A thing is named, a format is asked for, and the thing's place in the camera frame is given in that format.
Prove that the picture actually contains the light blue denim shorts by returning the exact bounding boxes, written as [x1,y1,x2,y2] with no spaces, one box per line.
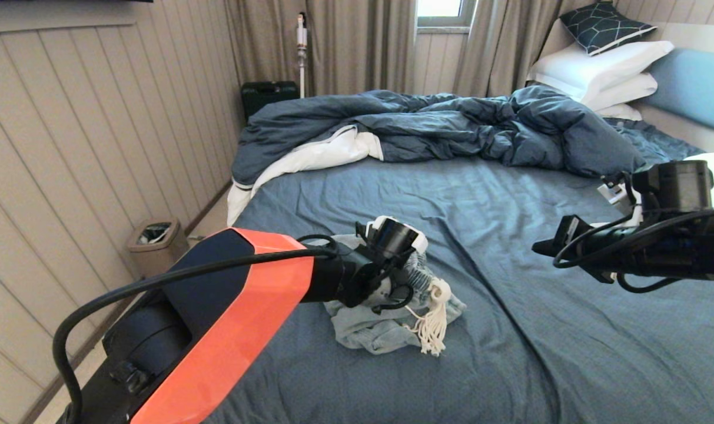
[321,234,467,357]

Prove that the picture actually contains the blue bed sheet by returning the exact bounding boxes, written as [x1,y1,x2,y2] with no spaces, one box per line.
[204,121,714,424]

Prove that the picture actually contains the small white pillow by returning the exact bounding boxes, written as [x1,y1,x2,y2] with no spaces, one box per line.
[592,104,642,122]

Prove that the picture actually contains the dark blue white-lined duvet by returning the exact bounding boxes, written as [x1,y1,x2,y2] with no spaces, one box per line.
[226,87,646,227]

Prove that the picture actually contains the flat white pillow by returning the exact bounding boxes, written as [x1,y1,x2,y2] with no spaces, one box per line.
[580,74,657,114]

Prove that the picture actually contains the large white pillow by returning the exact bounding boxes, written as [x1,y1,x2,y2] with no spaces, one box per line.
[527,41,674,105]

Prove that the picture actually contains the light blue padded headboard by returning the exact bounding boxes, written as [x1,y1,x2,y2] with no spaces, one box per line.
[645,49,714,139]

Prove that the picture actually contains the narrow beige curtain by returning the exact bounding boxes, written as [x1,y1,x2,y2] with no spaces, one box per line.
[453,0,569,100]

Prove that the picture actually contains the black hard suitcase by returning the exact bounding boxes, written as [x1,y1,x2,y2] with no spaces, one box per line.
[241,81,300,124]

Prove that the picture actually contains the brown trash bin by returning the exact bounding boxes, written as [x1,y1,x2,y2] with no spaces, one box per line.
[127,219,190,279]

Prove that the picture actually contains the dark geometric patterned cushion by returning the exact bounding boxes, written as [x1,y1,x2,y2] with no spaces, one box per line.
[559,2,657,58]

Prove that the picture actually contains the wide beige curtain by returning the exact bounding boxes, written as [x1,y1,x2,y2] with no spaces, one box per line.
[224,0,417,98]

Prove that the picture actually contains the white stick vacuum cleaner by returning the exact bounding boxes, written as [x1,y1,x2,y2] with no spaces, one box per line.
[296,13,308,99]

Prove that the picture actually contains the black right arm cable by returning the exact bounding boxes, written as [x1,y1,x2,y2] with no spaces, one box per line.
[552,209,714,294]

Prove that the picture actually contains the left wrist camera white cap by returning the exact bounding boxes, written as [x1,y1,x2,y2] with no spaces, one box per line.
[366,216,428,261]

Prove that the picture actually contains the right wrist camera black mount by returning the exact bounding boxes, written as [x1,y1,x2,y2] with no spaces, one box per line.
[597,160,714,227]

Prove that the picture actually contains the beige bed frame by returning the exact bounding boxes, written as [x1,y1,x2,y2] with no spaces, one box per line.
[539,22,714,155]

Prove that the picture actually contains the window with grey frame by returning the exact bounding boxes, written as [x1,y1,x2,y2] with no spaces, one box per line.
[417,0,478,33]

